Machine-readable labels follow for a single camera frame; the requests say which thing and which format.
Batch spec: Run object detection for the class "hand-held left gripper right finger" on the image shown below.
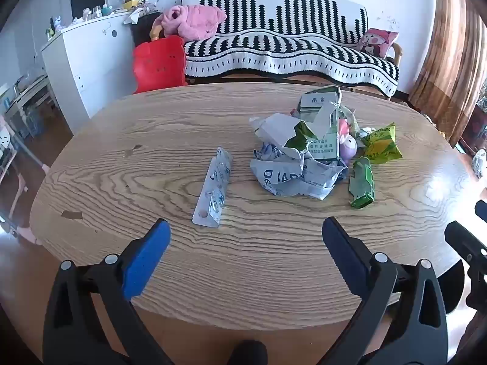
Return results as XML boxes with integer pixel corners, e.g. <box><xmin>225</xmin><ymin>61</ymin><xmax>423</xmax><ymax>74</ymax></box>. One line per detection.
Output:
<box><xmin>321</xmin><ymin>217</ymin><xmax>450</xmax><ymax>365</ymax></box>

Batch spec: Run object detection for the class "grey printed bag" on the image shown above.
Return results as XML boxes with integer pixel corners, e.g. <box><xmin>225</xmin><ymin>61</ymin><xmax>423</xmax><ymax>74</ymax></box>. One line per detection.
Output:
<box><xmin>249</xmin><ymin>141</ymin><xmax>350</xmax><ymax>201</ymax></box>

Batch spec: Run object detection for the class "brown curtain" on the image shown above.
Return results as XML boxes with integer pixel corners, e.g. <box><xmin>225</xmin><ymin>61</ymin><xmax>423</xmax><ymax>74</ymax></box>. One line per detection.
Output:
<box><xmin>407</xmin><ymin>0</ymin><xmax>487</xmax><ymax>153</ymax></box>

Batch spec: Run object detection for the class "clear plastic blister pack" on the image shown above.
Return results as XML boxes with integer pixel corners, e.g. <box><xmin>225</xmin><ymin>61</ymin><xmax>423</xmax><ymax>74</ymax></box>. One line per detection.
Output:
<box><xmin>191</xmin><ymin>146</ymin><xmax>233</xmax><ymax>229</ymax></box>

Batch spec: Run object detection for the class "pink cartoon cushion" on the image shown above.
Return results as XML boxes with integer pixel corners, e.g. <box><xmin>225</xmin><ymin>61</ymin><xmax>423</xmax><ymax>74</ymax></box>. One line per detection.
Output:
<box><xmin>356</xmin><ymin>28</ymin><xmax>400</xmax><ymax>59</ymax></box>

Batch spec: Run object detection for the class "white desk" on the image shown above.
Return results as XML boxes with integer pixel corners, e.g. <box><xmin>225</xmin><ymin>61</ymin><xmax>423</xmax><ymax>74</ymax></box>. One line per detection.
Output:
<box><xmin>0</xmin><ymin>75</ymin><xmax>58</xmax><ymax>139</ymax></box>

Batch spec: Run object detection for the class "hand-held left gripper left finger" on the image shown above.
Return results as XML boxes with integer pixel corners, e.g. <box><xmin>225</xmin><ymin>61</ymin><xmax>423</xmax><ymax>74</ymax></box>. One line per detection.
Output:
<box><xmin>43</xmin><ymin>218</ymin><xmax>176</xmax><ymax>365</ymax></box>

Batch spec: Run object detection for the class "pink purple toy figure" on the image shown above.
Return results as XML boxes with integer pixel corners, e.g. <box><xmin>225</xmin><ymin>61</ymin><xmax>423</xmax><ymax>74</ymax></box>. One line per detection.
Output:
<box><xmin>338</xmin><ymin>119</ymin><xmax>359</xmax><ymax>161</ymax></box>

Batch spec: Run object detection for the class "white crumpled paper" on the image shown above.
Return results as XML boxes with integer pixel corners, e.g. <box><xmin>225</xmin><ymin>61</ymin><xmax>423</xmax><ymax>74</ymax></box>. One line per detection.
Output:
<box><xmin>123</xmin><ymin>7</ymin><xmax>149</xmax><ymax>26</ymax></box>

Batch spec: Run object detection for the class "red plastic chair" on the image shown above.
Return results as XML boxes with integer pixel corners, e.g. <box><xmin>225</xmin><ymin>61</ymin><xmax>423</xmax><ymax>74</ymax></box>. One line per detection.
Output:
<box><xmin>132</xmin><ymin>35</ymin><xmax>188</xmax><ymax>95</ymax></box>

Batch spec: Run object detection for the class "pink child chair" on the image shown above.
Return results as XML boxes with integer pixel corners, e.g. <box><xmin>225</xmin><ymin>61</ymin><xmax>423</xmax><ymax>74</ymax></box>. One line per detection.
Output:
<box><xmin>0</xmin><ymin>118</ymin><xmax>50</xmax><ymax>246</ymax></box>

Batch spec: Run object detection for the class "orange yellow toy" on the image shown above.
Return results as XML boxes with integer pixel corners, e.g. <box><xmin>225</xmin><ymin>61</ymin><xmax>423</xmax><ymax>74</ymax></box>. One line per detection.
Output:
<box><xmin>149</xmin><ymin>19</ymin><xmax>166</xmax><ymax>42</ymax></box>

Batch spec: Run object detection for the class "pink fleece garment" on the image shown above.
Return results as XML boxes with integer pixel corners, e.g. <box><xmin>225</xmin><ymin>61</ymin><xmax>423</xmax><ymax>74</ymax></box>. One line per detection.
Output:
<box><xmin>160</xmin><ymin>5</ymin><xmax>228</xmax><ymax>41</ymax></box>

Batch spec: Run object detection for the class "yellow green snack packet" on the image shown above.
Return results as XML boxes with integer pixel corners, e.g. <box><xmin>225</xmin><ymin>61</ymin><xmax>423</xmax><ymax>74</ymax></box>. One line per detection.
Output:
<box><xmin>361</xmin><ymin>122</ymin><xmax>403</xmax><ymax>165</ymax></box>

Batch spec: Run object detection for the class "dark wooden furniture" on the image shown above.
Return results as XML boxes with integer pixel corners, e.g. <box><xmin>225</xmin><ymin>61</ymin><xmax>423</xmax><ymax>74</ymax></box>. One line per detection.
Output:
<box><xmin>458</xmin><ymin>101</ymin><xmax>487</xmax><ymax>157</ymax></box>

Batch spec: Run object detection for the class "white cabinet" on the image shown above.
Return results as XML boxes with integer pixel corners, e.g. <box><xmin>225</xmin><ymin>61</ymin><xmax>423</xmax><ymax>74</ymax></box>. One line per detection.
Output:
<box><xmin>40</xmin><ymin>9</ymin><xmax>153</xmax><ymax>134</ymax></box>

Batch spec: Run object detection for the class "wooden sofa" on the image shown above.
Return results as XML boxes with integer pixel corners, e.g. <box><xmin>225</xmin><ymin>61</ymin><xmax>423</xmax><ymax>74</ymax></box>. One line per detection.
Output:
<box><xmin>186</xmin><ymin>42</ymin><xmax>405</xmax><ymax>101</ymax></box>

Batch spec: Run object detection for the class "torn green white carton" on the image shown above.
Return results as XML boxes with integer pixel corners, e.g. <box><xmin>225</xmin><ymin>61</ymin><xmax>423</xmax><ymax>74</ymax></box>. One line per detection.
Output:
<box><xmin>249</xmin><ymin>85</ymin><xmax>360</xmax><ymax>162</ymax></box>

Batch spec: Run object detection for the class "black white striped sofa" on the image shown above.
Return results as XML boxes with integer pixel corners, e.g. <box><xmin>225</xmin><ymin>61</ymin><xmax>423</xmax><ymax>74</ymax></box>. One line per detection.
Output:
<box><xmin>184</xmin><ymin>0</ymin><xmax>401</xmax><ymax>97</ymax></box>

